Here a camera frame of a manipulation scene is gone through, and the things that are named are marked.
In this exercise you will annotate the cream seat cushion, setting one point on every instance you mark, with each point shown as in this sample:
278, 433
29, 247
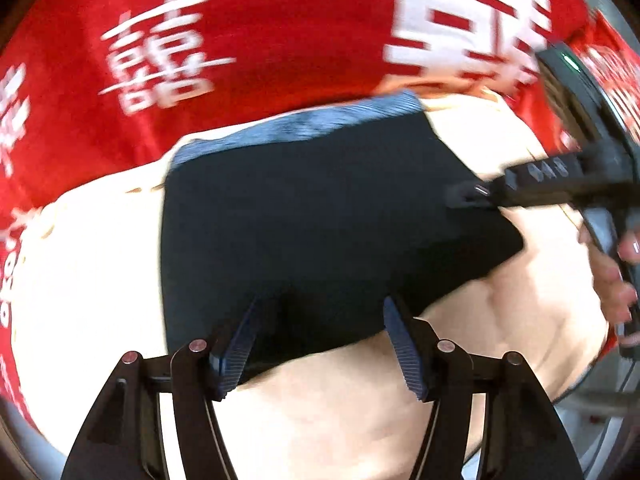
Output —
87, 288

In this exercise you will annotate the red sofa cover with characters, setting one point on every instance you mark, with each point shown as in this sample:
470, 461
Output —
95, 88

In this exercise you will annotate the person's right hand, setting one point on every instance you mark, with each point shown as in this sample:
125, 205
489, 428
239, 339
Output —
615, 293

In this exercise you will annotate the red embroidered pillow right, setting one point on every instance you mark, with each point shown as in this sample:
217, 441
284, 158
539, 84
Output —
615, 66

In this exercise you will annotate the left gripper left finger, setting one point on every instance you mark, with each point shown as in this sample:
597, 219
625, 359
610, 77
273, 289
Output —
122, 436

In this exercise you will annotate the black pants with blue trim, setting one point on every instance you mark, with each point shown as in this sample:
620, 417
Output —
315, 218

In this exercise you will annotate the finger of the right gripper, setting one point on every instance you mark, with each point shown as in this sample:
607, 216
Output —
555, 180

